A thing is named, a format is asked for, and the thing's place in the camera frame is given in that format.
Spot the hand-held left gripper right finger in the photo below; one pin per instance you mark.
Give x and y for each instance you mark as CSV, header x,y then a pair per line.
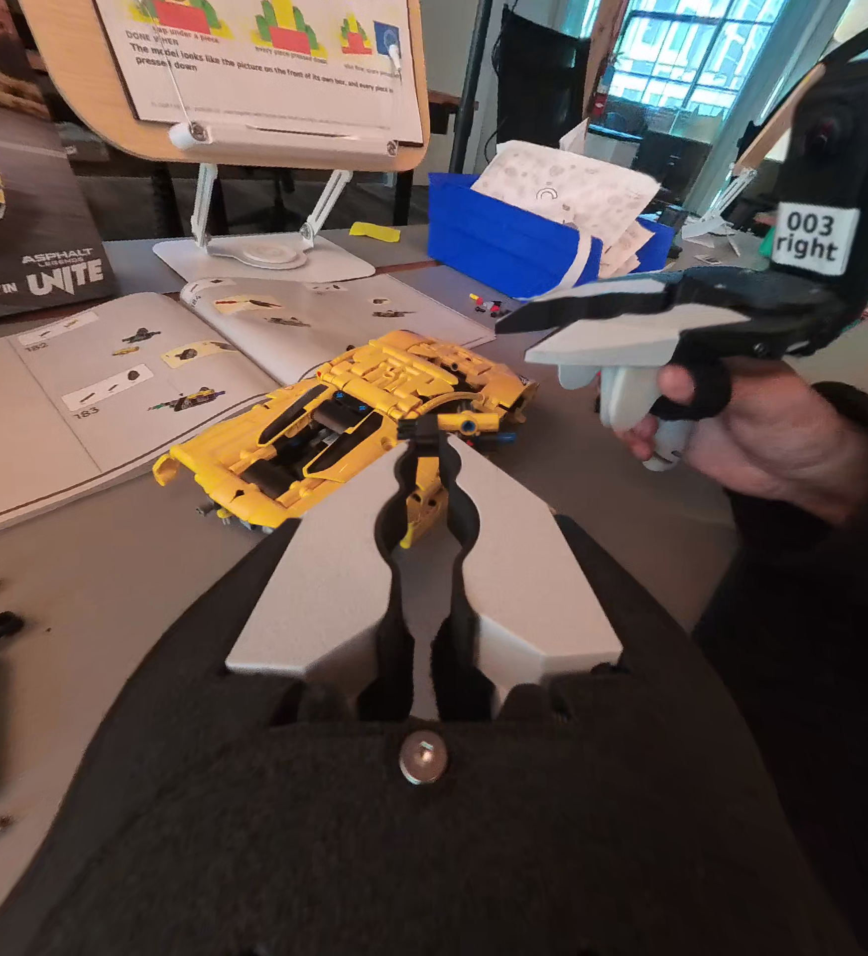
x,y
538,597

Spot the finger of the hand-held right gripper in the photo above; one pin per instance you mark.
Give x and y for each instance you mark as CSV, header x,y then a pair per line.
x,y
628,343
598,302

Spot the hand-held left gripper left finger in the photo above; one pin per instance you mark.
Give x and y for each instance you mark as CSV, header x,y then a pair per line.
x,y
314,597

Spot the small yellow black brick assembly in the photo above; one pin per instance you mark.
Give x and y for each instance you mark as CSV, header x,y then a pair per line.
x,y
467,424

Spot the grey desk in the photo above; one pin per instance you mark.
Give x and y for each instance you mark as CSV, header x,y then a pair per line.
x,y
590,485

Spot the person's right hand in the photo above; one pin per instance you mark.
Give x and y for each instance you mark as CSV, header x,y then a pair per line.
x,y
792,433

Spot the white tape strip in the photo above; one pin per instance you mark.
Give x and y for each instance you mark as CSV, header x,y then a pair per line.
x,y
579,261

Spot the printed paper sheets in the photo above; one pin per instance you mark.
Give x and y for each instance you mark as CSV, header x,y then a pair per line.
x,y
624,246

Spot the wooden board document stand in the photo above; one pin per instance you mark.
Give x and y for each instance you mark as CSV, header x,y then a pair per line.
x,y
770,127
90,89

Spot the scattered small brick pins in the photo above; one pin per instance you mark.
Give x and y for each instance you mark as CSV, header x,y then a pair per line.
x,y
490,305

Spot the blue storage bin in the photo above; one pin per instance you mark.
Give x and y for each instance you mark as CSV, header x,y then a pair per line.
x,y
508,239

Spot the patterned white paper bag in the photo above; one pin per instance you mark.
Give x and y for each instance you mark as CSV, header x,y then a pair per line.
x,y
553,179

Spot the yellow brick toy car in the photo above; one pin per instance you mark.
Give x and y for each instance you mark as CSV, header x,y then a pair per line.
x,y
374,388

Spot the yellow tape piece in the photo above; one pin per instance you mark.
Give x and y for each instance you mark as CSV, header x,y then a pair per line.
x,y
374,231

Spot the black tripod pole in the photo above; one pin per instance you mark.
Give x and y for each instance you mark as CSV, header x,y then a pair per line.
x,y
471,75

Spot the open instruction booklet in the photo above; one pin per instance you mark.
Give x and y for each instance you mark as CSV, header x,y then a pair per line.
x,y
53,448

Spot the person's torso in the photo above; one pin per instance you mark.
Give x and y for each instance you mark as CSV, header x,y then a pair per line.
x,y
815,747

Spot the printed instruction sheet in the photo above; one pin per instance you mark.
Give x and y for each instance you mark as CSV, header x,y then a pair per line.
x,y
269,82

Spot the toy car box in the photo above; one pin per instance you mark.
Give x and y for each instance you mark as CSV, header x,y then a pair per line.
x,y
30,224

